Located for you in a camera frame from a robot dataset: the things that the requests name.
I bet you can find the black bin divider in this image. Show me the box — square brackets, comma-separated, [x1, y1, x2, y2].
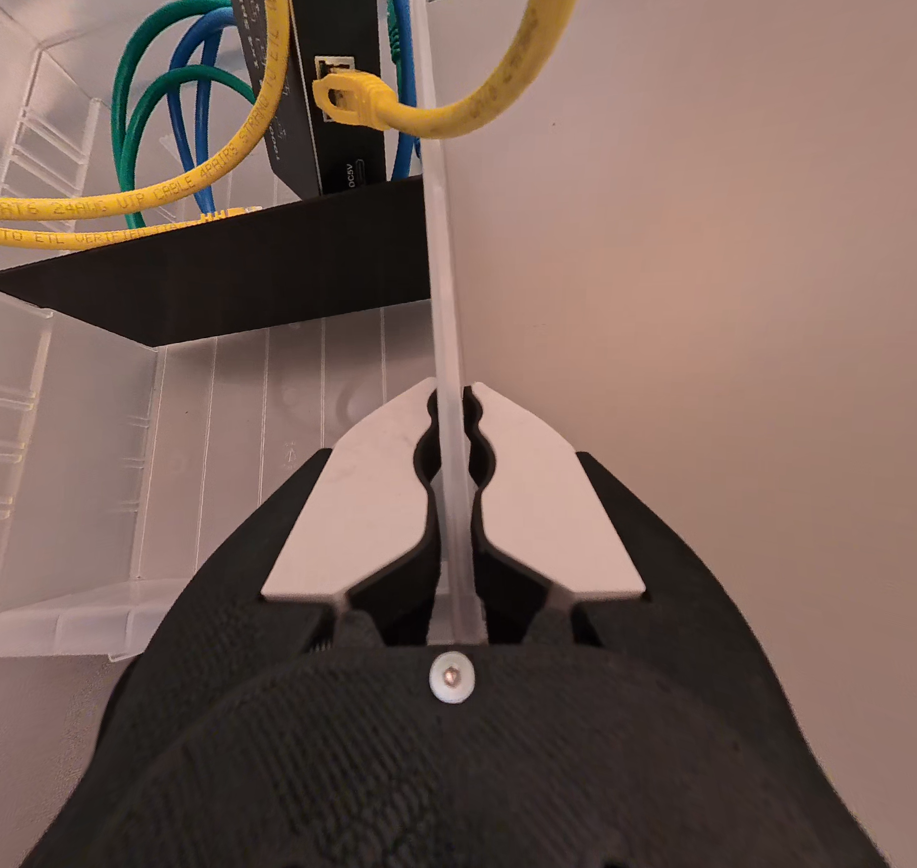
[0, 174, 439, 347]

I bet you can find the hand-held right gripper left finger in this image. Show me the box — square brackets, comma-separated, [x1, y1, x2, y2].
[260, 378, 439, 604]

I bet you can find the black network switch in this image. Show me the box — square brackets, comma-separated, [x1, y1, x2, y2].
[217, 0, 391, 200]

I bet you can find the green ethernet cable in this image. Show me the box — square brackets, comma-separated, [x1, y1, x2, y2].
[111, 0, 402, 231]

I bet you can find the yellow ethernet cable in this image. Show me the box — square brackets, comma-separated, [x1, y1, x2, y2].
[0, 0, 594, 251]

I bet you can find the clear plastic bin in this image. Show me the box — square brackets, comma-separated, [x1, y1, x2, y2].
[0, 0, 542, 661]

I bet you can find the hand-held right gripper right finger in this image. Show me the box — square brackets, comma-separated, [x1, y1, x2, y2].
[462, 382, 647, 601]

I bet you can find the blue ethernet cable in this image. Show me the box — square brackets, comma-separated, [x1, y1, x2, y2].
[170, 0, 420, 213]

